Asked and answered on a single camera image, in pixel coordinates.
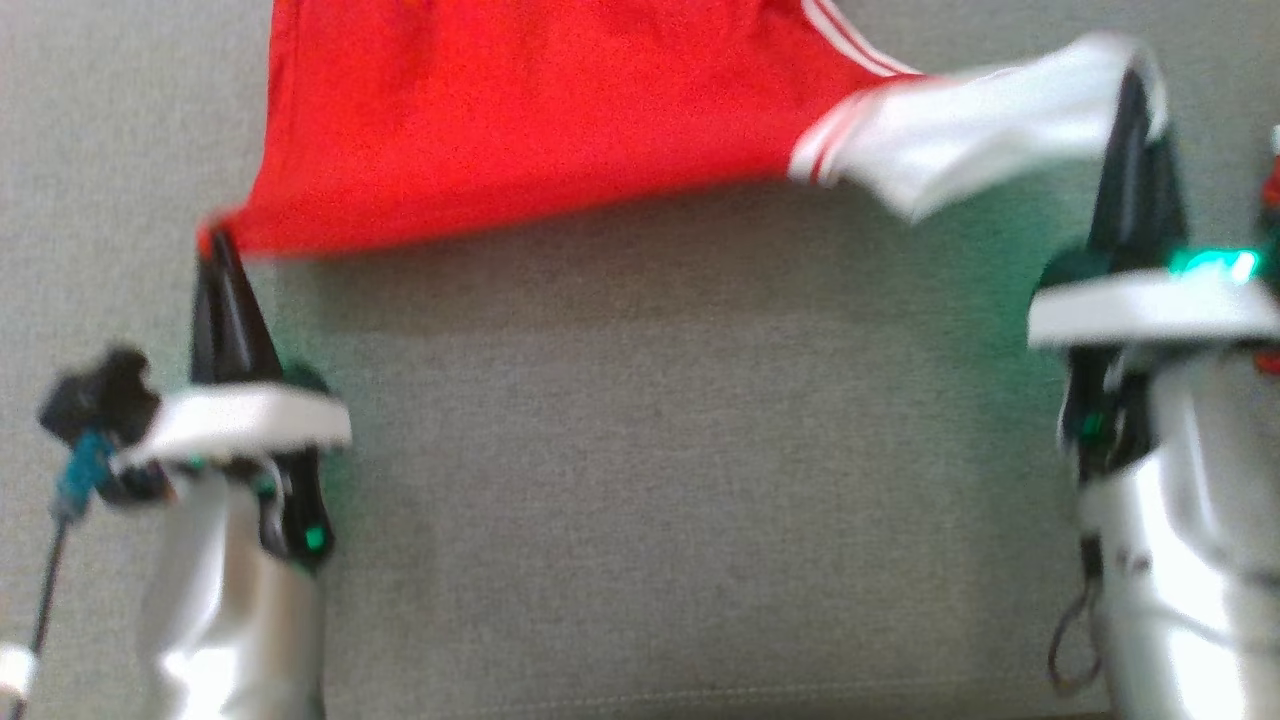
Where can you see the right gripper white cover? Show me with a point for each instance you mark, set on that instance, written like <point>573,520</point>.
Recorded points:
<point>1150,300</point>

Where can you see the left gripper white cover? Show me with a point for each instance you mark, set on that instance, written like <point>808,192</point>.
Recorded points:
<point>240,420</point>

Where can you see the red and white jersey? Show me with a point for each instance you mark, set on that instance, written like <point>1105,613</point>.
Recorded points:
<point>520,110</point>

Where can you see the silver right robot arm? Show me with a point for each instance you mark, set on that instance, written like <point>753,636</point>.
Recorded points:
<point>1190,560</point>

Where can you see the grey fabric sofa seat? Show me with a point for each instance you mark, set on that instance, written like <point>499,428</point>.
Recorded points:
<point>680,480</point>

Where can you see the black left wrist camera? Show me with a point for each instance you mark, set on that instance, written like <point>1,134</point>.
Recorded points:
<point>95,395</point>

